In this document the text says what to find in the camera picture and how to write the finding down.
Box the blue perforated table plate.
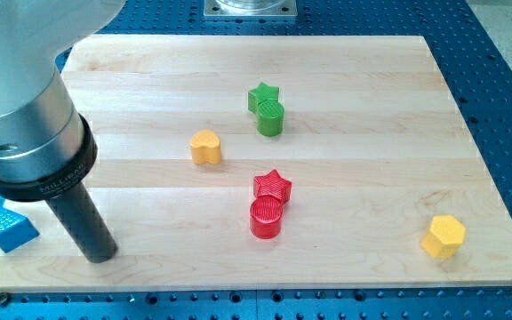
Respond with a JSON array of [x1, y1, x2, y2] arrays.
[[0, 0, 512, 319]]

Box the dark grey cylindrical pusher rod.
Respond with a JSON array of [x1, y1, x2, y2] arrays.
[[44, 180, 119, 264]]

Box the light wooden board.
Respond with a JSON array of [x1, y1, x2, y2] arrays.
[[0, 35, 512, 292]]

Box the green star block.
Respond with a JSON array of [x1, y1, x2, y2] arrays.
[[247, 83, 280, 113]]

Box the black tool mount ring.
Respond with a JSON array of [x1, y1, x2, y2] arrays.
[[0, 114, 98, 202]]

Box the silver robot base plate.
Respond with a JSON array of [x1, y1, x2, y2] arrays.
[[204, 0, 297, 18]]

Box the yellow hexagon block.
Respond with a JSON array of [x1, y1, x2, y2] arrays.
[[420, 215, 467, 259]]

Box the blue cube block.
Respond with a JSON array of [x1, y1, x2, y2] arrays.
[[0, 208, 39, 253]]

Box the yellow heart block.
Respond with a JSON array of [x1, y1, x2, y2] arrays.
[[189, 129, 221, 164]]

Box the red star block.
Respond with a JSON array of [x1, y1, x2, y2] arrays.
[[253, 169, 292, 204]]

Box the green cylinder block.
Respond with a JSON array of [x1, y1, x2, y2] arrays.
[[256, 100, 284, 137]]

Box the red cylinder block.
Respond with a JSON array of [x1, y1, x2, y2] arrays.
[[250, 196, 284, 239]]

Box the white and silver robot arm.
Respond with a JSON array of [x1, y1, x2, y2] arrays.
[[0, 0, 124, 263]]

